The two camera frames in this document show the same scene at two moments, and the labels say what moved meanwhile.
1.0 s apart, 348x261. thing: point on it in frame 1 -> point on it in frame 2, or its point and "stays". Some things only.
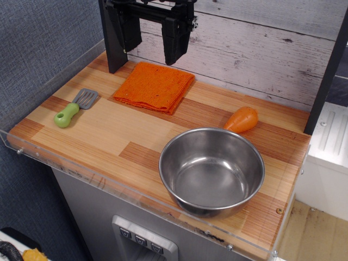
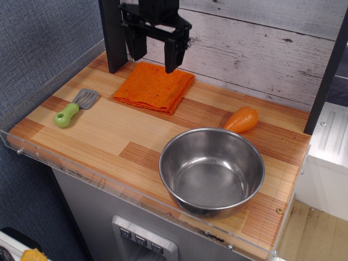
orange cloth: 153,88 stays
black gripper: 176,36 -> 160,18
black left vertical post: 117,55 stays
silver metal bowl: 211,173 stays
